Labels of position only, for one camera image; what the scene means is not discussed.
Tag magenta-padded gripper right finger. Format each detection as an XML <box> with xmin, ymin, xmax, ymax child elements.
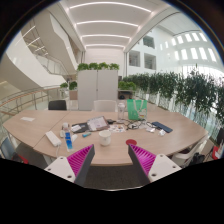
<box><xmin>127</xmin><ymin>143</ymin><xmax>183</xmax><ymax>186</ymax></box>

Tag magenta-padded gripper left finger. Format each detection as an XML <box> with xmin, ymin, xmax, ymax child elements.
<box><xmin>44</xmin><ymin>143</ymin><xmax>96</xmax><ymax>188</ymax></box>

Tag clear blue-label water bottle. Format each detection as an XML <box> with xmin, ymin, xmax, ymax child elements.
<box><xmin>63</xmin><ymin>122</ymin><xmax>75</xmax><ymax>153</ymax></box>

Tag white chair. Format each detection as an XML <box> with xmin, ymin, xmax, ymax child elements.
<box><xmin>173</xmin><ymin>136</ymin><xmax>209</xmax><ymax>168</ymax></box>
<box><xmin>92</xmin><ymin>99</ymin><xmax>117</xmax><ymax>113</ymax></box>

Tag flat round red coaster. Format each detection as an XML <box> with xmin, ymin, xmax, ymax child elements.
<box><xmin>125</xmin><ymin>138</ymin><xmax>138</xmax><ymax>146</ymax></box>

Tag white card pack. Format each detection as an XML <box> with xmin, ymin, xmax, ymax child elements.
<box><xmin>70</xmin><ymin>124</ymin><xmax>82</xmax><ymax>133</ymax></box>

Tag black folder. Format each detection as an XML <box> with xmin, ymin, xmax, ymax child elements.
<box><xmin>70</xmin><ymin>121</ymin><xmax>91</xmax><ymax>134</ymax></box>

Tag white mug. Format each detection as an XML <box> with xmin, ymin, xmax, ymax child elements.
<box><xmin>98</xmin><ymin>129</ymin><xmax>113</xmax><ymax>147</ymax></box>

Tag open printed booklet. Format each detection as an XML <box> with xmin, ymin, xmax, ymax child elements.
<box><xmin>86</xmin><ymin>115</ymin><xmax>109</xmax><ymax>132</ymax></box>

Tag colourful sticker sheet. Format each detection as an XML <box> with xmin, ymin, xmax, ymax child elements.
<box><xmin>108</xmin><ymin>123</ymin><xmax>128</xmax><ymax>134</ymax></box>

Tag black and red chair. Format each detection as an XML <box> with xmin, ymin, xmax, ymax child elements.
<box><xmin>0</xmin><ymin>136</ymin><xmax>29</xmax><ymax>164</ymax></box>

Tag white paper sheet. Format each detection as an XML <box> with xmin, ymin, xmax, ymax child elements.
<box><xmin>19</xmin><ymin>116</ymin><xmax>36</xmax><ymax>122</ymax></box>

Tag clear white-lid shaker bottle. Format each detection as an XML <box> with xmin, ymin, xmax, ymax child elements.
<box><xmin>116</xmin><ymin>101</ymin><xmax>126</xmax><ymax>122</ymax></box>

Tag green hedge row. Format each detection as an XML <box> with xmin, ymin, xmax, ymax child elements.
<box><xmin>118</xmin><ymin>66</ymin><xmax>224</xmax><ymax>134</ymax></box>

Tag glass balcony railing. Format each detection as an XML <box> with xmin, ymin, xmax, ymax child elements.
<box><xmin>0</xmin><ymin>84</ymin><xmax>63</xmax><ymax>118</ymax></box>

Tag potted green plants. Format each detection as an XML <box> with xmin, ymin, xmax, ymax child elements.
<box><xmin>59</xmin><ymin>80</ymin><xmax>78</xmax><ymax>101</ymax></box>

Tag white cabinet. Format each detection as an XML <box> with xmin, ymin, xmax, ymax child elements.
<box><xmin>76</xmin><ymin>69</ymin><xmax>119</xmax><ymax>111</ymax></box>

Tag green plants atop cabinet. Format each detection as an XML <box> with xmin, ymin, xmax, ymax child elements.
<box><xmin>76</xmin><ymin>61</ymin><xmax>120</xmax><ymax>72</ymax></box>

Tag ceiling light strips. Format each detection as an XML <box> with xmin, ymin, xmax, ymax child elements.
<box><xmin>68</xmin><ymin>1</ymin><xmax>153</xmax><ymax>49</ymax></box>

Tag black tangled cables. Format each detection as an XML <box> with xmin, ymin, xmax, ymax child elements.
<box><xmin>121</xmin><ymin>119</ymin><xmax>149</xmax><ymax>131</ymax></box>

